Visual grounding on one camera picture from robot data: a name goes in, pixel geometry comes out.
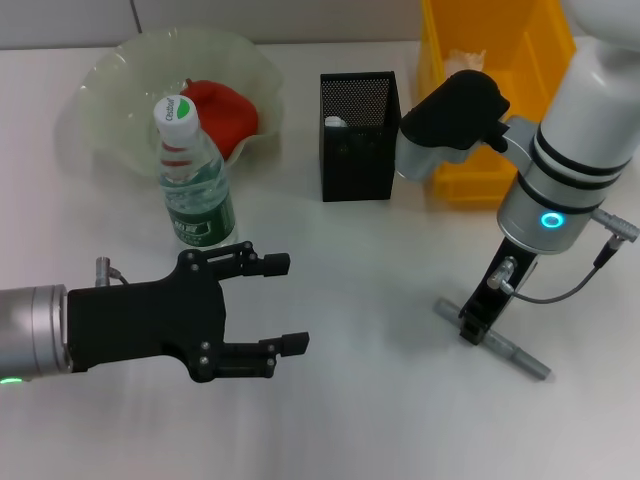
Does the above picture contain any clear pen with grey end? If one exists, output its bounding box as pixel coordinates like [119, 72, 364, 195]
[433, 297, 553, 382]

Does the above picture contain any right wrist connector cable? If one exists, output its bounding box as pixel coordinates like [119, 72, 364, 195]
[487, 208, 640, 305]

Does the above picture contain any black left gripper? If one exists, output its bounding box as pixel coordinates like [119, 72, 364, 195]
[66, 240, 311, 385]

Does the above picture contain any yellow plastic storage bin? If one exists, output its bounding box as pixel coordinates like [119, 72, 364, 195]
[418, 0, 577, 207]

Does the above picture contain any white paper ball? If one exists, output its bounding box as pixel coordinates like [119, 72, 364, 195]
[447, 47, 489, 74]

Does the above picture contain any black mesh pen holder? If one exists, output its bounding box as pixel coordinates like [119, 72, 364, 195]
[319, 70, 404, 203]

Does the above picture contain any clear water bottle green label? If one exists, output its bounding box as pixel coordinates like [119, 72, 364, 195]
[152, 95, 239, 251]

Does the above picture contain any left wrist connector cable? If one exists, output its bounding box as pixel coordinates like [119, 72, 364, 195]
[94, 256, 132, 290]

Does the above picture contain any pale green glass fruit plate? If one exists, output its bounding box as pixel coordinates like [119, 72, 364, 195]
[77, 27, 285, 179]

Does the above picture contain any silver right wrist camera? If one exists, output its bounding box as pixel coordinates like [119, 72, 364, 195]
[395, 69, 512, 182]

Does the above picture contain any red-orange mandarin orange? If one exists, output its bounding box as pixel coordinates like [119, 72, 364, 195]
[178, 77, 260, 162]

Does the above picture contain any wrist connector cable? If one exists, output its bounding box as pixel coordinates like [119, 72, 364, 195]
[94, 256, 132, 290]
[487, 208, 640, 305]

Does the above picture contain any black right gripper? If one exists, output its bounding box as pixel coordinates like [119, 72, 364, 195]
[458, 237, 541, 347]

